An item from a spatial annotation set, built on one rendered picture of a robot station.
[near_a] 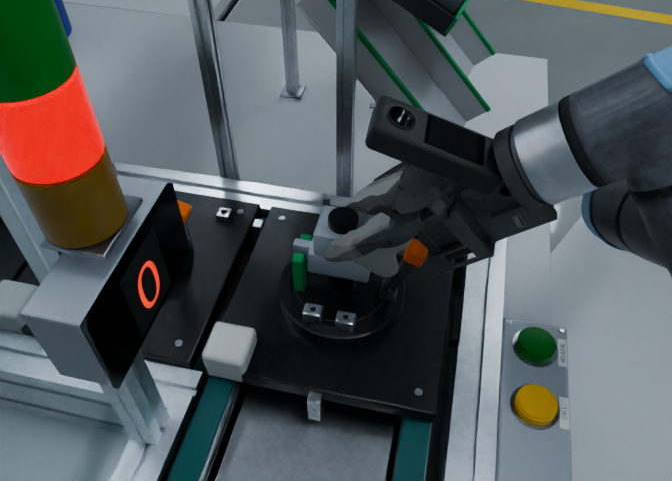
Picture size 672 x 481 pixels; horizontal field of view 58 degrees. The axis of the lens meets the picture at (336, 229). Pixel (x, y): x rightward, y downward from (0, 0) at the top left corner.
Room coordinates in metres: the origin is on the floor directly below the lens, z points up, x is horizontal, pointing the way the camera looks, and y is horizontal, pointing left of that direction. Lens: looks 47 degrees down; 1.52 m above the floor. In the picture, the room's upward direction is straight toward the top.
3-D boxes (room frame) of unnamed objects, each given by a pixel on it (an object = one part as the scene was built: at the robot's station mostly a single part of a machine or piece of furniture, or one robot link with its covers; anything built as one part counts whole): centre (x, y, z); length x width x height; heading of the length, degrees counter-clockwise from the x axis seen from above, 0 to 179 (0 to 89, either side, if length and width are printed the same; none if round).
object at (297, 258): (0.41, 0.04, 1.01); 0.01 x 0.01 x 0.05; 77
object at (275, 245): (0.41, -0.01, 0.96); 0.24 x 0.24 x 0.02; 77
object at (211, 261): (0.47, 0.24, 1.01); 0.24 x 0.24 x 0.13; 77
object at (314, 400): (0.29, 0.02, 0.95); 0.01 x 0.01 x 0.04; 77
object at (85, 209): (0.25, 0.15, 1.29); 0.05 x 0.05 x 0.05
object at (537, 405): (0.28, -0.20, 0.96); 0.04 x 0.04 x 0.02
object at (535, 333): (0.35, -0.21, 0.96); 0.04 x 0.04 x 0.02
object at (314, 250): (0.41, 0.00, 1.06); 0.08 x 0.04 x 0.07; 77
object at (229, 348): (0.34, 0.11, 0.97); 0.05 x 0.05 x 0.04; 77
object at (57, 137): (0.25, 0.15, 1.34); 0.05 x 0.05 x 0.05
